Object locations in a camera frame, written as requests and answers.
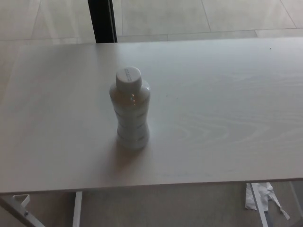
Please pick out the white capped plastic bottle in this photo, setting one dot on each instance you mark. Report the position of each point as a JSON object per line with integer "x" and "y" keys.
{"x": 130, "y": 118}

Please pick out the white upright table leg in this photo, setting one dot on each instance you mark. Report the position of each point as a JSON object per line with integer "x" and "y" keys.
{"x": 77, "y": 210}

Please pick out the crumpled white paper scrap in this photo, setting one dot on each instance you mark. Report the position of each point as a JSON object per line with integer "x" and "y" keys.
{"x": 250, "y": 197}

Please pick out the white slanted table leg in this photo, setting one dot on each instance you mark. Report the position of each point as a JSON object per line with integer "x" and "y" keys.
{"x": 260, "y": 205}

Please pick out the white diagonal table brace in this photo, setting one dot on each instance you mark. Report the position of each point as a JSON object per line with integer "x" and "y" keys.
{"x": 21, "y": 214}

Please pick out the black window frame post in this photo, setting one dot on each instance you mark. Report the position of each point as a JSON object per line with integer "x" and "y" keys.
{"x": 101, "y": 21}

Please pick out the white table frame bracket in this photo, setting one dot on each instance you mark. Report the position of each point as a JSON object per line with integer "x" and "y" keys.
{"x": 23, "y": 199}

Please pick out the grey table frame bar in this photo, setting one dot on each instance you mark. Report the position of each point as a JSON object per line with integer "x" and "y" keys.
{"x": 297, "y": 192}

